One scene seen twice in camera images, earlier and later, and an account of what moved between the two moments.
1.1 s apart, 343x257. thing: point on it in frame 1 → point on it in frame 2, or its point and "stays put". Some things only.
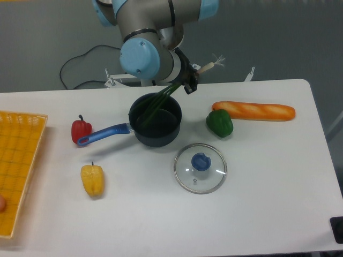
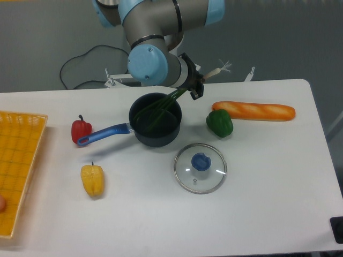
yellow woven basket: [20, 135] stays put
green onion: [150, 104] → [153, 114]
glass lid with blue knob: [200, 168] stays put
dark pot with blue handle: [155, 119] stays put
